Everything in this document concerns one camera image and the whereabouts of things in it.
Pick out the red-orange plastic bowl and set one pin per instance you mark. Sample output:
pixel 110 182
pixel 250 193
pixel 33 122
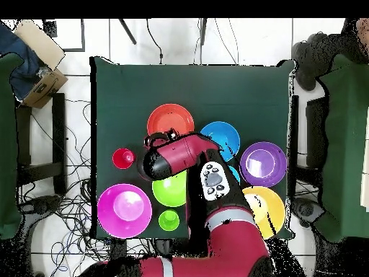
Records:
pixel 170 118

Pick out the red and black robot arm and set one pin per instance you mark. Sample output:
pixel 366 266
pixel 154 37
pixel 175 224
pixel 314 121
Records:
pixel 230 245

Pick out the green plastic bowl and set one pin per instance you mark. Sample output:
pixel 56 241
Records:
pixel 170 190

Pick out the large blue plastic bowl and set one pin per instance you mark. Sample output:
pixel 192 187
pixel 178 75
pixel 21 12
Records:
pixel 227 135

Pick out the small blue plastic bowl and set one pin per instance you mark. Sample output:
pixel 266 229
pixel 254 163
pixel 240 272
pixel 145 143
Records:
pixel 235 173

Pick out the red plastic cup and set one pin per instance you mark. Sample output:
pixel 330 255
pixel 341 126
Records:
pixel 123 158

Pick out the green plastic cup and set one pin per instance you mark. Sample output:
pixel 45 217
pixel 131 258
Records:
pixel 168 220

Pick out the purple plastic bowl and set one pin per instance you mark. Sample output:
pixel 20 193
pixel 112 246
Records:
pixel 263 164

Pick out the pink plastic bowl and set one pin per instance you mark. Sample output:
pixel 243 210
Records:
pixel 124 210

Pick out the dark green tablecloth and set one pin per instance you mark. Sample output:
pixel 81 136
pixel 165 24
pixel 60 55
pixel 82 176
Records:
pixel 115 95

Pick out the orange plastic bowl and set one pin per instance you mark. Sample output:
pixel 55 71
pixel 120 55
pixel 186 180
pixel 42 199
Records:
pixel 274 207

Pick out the black power box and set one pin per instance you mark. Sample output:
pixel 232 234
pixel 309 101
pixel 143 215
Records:
pixel 118 248

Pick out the black stand leg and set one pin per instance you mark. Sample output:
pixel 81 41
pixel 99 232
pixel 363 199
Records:
pixel 203 31
pixel 128 31

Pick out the brown cardboard box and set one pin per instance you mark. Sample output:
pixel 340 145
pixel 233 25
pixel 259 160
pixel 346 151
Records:
pixel 43 89

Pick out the person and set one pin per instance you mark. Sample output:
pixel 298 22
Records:
pixel 311 57

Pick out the green-covered side table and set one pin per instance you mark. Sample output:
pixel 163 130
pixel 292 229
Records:
pixel 346 144
pixel 7 144

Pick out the beige cardboard sheet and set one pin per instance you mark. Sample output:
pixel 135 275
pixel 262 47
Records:
pixel 40 43

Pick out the blue cloth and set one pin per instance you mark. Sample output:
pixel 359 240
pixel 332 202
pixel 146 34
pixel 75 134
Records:
pixel 20 66

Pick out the black chair frame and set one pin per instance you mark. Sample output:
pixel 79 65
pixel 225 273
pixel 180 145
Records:
pixel 59 144
pixel 315 129

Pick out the grey metal frame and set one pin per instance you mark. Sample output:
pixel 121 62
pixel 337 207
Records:
pixel 83 34

